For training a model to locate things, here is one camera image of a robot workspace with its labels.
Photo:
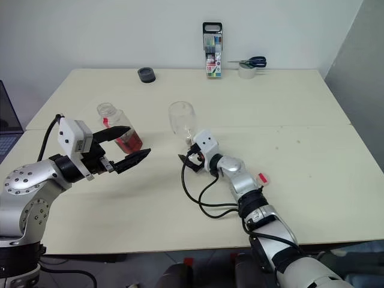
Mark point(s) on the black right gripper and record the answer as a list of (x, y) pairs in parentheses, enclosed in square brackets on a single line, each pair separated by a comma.
[(198, 157)]

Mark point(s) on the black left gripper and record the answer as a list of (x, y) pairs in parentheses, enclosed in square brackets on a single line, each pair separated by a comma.
[(93, 159)]

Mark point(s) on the red and clear bottle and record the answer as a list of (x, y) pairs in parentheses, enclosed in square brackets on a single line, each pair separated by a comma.
[(123, 129)]

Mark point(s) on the clear wine glass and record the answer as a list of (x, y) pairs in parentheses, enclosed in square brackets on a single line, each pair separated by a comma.
[(181, 120)]

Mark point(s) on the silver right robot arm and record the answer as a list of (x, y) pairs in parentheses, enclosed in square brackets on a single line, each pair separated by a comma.
[(249, 183)]

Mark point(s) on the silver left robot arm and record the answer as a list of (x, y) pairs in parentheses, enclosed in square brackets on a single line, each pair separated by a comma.
[(27, 186)]

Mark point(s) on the small red block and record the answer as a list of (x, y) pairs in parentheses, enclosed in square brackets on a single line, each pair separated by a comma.
[(188, 261)]

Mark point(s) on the marker pen set case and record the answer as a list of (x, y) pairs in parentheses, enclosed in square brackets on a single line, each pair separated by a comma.
[(213, 60)]

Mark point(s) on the white tape roll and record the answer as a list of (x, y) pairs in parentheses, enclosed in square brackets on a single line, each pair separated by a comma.
[(247, 72)]

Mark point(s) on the dark rounded shape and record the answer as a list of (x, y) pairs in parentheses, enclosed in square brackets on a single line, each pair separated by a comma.
[(175, 277)]

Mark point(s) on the grey laptop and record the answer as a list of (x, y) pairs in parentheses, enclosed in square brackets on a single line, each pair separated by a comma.
[(7, 126)]

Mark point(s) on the grey partition panel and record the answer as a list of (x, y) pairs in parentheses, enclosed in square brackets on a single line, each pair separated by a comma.
[(357, 84)]

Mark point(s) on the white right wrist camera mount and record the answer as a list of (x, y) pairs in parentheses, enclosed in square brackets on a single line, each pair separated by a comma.
[(207, 144)]

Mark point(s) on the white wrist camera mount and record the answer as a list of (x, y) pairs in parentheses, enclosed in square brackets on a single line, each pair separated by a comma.
[(69, 141), (207, 144)]

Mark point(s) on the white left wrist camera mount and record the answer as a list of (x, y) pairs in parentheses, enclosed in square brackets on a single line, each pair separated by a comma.
[(69, 141)]

